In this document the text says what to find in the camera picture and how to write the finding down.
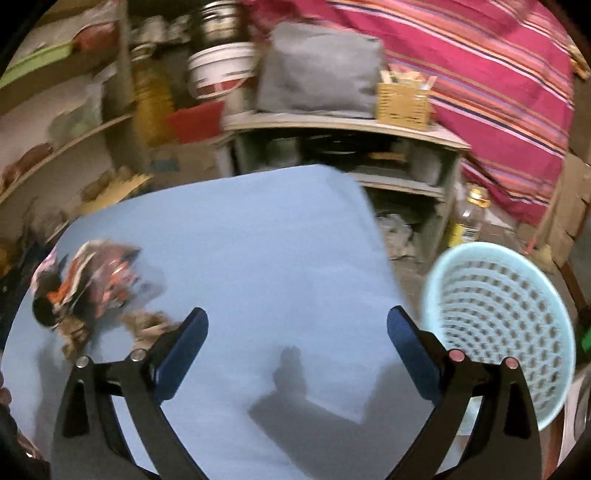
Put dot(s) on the yellow egg tray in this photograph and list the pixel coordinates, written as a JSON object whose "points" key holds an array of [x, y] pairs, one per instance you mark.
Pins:
{"points": [[111, 188]]}

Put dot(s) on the orange snack wrapper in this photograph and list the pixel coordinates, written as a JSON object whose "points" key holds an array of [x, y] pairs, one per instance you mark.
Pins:
{"points": [[98, 278]]}

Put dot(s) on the light blue tablecloth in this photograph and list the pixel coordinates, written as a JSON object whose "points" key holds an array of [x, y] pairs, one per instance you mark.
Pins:
{"points": [[297, 378]]}

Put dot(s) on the striped red curtain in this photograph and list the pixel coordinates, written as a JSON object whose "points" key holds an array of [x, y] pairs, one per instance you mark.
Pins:
{"points": [[504, 81]]}

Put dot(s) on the cardboard box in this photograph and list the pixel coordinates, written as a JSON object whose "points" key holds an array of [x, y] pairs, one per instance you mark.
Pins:
{"points": [[179, 164]]}

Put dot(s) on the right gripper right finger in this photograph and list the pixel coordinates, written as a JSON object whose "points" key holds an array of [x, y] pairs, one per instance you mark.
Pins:
{"points": [[504, 443]]}

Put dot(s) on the red plastic bowl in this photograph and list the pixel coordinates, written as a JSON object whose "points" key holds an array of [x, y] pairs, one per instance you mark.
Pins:
{"points": [[198, 123]]}

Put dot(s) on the green plastic tray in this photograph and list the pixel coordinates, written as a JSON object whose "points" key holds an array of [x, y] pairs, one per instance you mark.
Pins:
{"points": [[40, 58]]}

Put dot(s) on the yellow woven box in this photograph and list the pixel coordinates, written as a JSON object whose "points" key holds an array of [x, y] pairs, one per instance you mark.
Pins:
{"points": [[404, 99]]}

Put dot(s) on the steel cooking pot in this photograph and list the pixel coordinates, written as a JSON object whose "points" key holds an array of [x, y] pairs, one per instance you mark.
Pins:
{"points": [[215, 23]]}

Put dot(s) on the grey fabric cover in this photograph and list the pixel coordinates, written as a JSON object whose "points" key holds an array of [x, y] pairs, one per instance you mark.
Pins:
{"points": [[311, 69]]}

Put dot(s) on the light blue plastic basket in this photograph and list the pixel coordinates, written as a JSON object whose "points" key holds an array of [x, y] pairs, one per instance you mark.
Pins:
{"points": [[492, 303]]}

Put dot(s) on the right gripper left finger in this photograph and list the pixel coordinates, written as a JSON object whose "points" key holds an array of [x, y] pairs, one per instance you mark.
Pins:
{"points": [[88, 442]]}

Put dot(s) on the low white shelf unit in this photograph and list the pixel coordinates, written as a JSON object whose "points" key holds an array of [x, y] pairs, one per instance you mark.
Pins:
{"points": [[404, 171]]}

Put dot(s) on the oil bottle on floor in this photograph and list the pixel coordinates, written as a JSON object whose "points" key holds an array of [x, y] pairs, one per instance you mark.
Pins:
{"points": [[469, 216]]}

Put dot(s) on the wooden wall shelf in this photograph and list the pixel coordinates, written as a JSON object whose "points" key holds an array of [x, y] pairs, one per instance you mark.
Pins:
{"points": [[61, 124]]}

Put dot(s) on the white plastic bucket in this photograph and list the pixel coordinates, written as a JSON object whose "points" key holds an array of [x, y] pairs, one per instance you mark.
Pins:
{"points": [[220, 69]]}

